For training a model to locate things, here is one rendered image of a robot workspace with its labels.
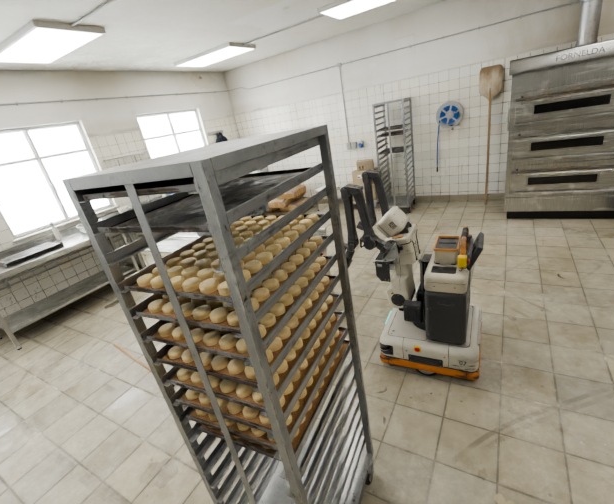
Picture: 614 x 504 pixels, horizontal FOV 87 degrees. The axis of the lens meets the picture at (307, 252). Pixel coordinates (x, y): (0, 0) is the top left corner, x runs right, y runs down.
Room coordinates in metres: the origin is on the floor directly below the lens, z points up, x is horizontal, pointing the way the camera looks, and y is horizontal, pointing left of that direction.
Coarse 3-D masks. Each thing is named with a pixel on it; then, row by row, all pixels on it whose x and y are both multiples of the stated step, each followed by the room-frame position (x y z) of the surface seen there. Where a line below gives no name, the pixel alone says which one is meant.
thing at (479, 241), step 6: (480, 234) 1.92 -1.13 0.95; (468, 240) 1.99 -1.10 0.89; (480, 240) 1.83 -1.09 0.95; (468, 246) 1.92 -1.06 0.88; (474, 246) 1.84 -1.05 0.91; (480, 246) 1.75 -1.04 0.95; (468, 252) 1.81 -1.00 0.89; (474, 252) 1.78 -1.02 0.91; (480, 252) 1.74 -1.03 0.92; (468, 258) 1.74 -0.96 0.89; (474, 258) 1.76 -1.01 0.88; (468, 264) 1.77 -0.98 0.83; (468, 270) 1.77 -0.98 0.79
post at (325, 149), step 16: (320, 144) 1.18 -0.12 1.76; (336, 192) 1.19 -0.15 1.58; (336, 208) 1.17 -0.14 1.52; (336, 224) 1.18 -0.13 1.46; (336, 240) 1.18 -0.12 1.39; (336, 256) 1.19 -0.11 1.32; (352, 304) 1.19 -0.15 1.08; (352, 320) 1.17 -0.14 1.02; (352, 336) 1.18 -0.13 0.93; (352, 352) 1.18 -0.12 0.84; (368, 416) 1.19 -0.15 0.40; (368, 432) 1.17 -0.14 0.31; (368, 448) 1.18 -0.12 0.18
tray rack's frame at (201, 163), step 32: (320, 128) 1.14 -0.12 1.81; (160, 160) 0.91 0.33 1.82; (192, 160) 0.67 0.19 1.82; (224, 160) 0.70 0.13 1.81; (128, 192) 0.77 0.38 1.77; (224, 224) 0.65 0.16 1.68; (160, 256) 0.76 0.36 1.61; (224, 256) 0.65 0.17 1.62; (128, 320) 0.88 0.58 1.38; (256, 320) 0.67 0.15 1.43; (192, 352) 0.77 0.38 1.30; (256, 352) 0.64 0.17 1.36; (160, 384) 0.87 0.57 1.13; (192, 448) 0.87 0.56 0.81; (288, 448) 0.65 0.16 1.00; (288, 480) 0.66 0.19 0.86
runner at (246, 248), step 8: (320, 192) 1.14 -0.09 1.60; (312, 200) 1.08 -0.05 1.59; (296, 208) 0.98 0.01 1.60; (304, 208) 1.02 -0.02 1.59; (288, 216) 0.93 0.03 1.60; (296, 216) 0.97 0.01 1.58; (272, 224) 0.85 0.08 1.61; (280, 224) 0.89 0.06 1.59; (264, 232) 0.82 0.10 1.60; (272, 232) 0.85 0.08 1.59; (248, 240) 0.76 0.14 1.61; (256, 240) 0.78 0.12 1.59; (264, 240) 0.81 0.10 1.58; (240, 248) 0.72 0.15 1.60; (248, 248) 0.75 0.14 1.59; (240, 256) 0.72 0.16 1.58; (216, 272) 0.67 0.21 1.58
